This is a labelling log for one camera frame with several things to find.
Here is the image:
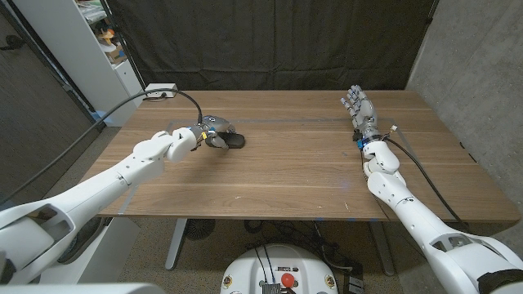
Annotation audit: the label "person's dark shoe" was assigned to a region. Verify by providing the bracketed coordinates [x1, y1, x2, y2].
[60, 216, 107, 265]

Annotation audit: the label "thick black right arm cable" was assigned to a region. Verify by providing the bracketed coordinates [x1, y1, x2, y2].
[383, 136, 471, 232]

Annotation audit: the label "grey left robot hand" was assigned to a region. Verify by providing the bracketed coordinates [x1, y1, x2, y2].
[190, 114, 238, 150]

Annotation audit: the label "yellow toy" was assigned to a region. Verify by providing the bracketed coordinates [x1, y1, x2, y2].
[97, 28, 116, 45]

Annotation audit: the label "cardboard box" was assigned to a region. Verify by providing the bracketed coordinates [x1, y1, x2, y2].
[106, 43, 127, 65]

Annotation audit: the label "white robot chest edge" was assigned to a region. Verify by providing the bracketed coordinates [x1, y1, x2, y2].
[0, 282, 167, 294]

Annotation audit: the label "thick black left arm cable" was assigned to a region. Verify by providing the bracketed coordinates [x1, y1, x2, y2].
[0, 87, 204, 205]

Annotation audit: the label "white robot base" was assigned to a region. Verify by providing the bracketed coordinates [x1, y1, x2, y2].
[220, 243, 339, 294]

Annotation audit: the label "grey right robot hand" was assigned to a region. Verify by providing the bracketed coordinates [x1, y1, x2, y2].
[340, 84, 379, 142]

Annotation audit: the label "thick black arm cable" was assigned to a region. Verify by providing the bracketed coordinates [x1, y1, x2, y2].
[0, 87, 204, 205]
[383, 136, 471, 232]

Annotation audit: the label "white shelf cabinet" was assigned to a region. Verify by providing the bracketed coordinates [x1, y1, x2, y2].
[11, 0, 146, 127]

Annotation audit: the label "white power strip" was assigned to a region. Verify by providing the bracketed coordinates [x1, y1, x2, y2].
[144, 82, 179, 99]

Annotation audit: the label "grey metal table leg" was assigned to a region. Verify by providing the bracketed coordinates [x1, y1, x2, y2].
[164, 218, 188, 271]
[369, 221, 396, 277]

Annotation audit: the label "dark wooden door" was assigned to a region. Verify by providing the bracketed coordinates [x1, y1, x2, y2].
[0, 7, 105, 209]

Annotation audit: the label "black door handle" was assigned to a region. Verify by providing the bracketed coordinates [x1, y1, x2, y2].
[0, 34, 25, 51]

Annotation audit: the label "black floor cable bundle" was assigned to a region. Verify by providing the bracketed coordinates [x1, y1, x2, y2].
[244, 219, 355, 273]

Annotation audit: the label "black fabric backdrop curtain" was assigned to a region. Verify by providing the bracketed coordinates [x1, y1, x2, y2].
[105, 0, 440, 91]

